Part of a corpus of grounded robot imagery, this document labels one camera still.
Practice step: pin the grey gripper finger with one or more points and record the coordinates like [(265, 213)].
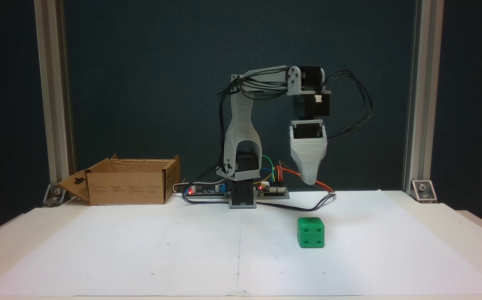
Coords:
[(308, 160)]

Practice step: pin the metal corner bracket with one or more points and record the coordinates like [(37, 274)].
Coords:
[(55, 196), (423, 191)]

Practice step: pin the circuit board with blue parts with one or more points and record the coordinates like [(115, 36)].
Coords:
[(207, 191)]

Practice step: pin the brown cardboard box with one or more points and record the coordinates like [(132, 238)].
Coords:
[(128, 187)]

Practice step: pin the aluminium frame post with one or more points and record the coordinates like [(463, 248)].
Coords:
[(53, 104), (424, 104)]

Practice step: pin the green die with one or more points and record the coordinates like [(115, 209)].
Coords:
[(309, 237)]

